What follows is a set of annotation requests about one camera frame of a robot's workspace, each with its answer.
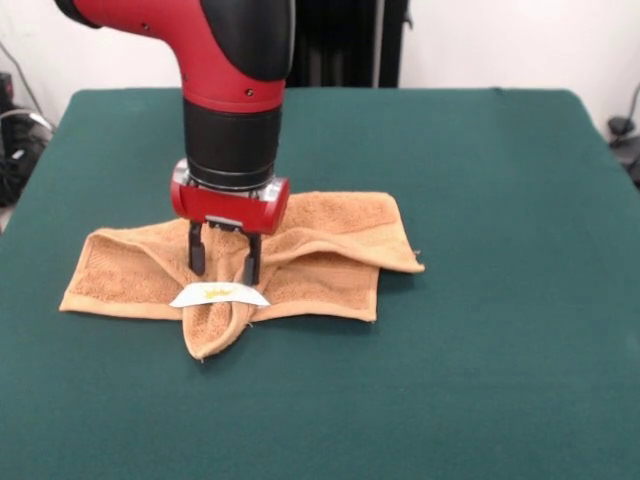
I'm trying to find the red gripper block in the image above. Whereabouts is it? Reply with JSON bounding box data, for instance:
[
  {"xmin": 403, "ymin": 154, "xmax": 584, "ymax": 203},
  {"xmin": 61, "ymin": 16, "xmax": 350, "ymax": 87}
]
[{"xmin": 169, "ymin": 159, "xmax": 291, "ymax": 287}]

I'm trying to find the tan terry towel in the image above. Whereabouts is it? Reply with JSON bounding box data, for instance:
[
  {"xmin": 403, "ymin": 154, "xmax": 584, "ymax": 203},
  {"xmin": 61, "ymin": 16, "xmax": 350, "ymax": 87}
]
[{"xmin": 58, "ymin": 190, "xmax": 426, "ymax": 362}]

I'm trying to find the dark green table cloth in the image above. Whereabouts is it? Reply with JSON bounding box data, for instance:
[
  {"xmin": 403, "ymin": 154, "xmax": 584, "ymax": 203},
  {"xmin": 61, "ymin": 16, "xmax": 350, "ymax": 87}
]
[{"xmin": 0, "ymin": 87, "xmax": 640, "ymax": 480}]

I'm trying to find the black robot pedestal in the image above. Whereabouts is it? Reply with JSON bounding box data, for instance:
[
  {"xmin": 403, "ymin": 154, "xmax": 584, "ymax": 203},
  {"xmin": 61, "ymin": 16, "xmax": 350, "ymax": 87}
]
[{"xmin": 287, "ymin": 0, "xmax": 414, "ymax": 90}]

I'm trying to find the grey cable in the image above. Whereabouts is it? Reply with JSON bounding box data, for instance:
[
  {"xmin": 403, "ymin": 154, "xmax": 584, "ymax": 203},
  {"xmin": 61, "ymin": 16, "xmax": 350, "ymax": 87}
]
[{"xmin": 0, "ymin": 39, "xmax": 56, "ymax": 136}]

